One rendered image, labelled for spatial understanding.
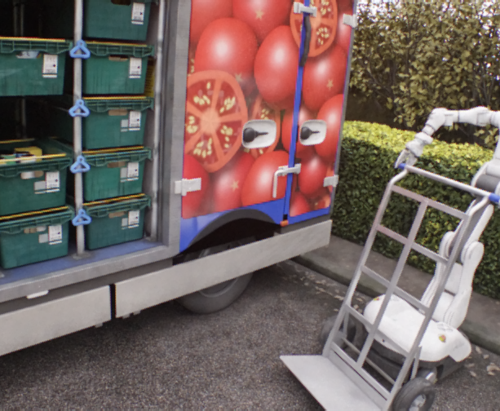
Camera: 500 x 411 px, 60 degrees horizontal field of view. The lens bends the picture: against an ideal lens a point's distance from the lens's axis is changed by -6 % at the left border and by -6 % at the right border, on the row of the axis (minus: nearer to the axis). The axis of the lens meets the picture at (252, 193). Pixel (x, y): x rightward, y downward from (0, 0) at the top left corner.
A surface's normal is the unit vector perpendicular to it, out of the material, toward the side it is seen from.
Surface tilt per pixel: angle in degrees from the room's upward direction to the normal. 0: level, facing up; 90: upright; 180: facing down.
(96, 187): 91
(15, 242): 94
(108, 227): 91
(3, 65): 94
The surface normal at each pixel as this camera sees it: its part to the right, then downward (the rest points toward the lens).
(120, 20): 0.68, 0.38
